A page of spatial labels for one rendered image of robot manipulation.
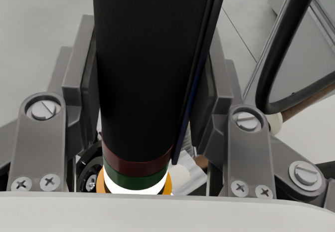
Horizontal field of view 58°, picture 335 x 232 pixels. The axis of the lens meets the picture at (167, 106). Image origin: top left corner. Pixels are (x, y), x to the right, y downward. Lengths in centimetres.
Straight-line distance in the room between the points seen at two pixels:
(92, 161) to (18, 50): 225
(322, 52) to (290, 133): 79
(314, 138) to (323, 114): 5
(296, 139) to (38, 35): 241
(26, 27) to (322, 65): 228
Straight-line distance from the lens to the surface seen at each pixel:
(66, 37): 269
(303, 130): 57
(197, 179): 22
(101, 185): 18
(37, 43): 266
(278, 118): 26
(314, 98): 32
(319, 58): 134
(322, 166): 33
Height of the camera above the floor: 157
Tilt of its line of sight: 48 degrees down
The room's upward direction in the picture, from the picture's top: 10 degrees clockwise
